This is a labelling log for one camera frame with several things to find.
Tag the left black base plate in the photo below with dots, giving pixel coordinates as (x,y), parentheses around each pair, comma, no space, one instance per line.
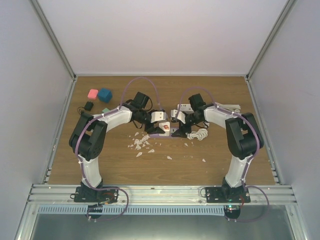
(84,194)

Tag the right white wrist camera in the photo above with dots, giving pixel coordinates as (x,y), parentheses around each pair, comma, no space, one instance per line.
(177,116)

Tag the black plug adapter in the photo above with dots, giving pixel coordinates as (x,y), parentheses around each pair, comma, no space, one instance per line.
(88,106)

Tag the left aluminium corner post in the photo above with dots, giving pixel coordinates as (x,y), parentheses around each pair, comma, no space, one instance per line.
(52,36)

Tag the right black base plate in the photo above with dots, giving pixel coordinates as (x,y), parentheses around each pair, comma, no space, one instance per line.
(215,195)

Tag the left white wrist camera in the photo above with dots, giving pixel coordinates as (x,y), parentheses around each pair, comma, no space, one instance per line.
(158,116)

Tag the blue cube plug adapter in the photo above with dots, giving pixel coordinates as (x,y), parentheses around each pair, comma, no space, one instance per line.
(104,95)

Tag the white cartoon cube adapter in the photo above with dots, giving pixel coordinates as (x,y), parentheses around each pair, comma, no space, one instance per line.
(166,128)

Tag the green cube adapter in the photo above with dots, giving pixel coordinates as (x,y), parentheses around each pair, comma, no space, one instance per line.
(105,110)

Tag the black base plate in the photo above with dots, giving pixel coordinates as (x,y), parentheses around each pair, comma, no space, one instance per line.
(84,194)
(215,195)

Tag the purple power strip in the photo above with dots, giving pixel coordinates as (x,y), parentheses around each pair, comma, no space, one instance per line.
(172,130)

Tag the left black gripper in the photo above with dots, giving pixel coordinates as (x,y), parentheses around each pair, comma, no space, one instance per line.
(150,129)

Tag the right aluminium corner post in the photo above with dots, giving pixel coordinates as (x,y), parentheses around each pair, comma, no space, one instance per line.
(289,4)

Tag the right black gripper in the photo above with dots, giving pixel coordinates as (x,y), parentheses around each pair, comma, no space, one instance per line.
(182,134)

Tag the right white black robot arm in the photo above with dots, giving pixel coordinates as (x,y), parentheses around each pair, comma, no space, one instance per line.
(244,138)

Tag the aluminium corner post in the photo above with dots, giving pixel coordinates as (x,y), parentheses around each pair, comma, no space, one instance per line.
(52,36)
(289,4)

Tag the pink cube plug adapter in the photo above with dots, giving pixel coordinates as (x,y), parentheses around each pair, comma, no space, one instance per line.
(92,94)

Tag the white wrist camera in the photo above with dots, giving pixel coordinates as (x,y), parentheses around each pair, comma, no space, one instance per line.
(177,116)
(158,116)

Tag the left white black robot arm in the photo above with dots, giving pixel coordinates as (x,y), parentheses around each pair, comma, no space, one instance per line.
(88,137)

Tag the aluminium front rail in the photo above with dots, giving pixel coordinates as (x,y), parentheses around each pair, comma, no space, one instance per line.
(160,195)

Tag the white USB power strip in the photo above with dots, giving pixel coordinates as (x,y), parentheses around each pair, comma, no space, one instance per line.
(185,107)

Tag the grey slotted cable duct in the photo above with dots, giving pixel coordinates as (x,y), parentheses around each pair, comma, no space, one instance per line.
(198,210)

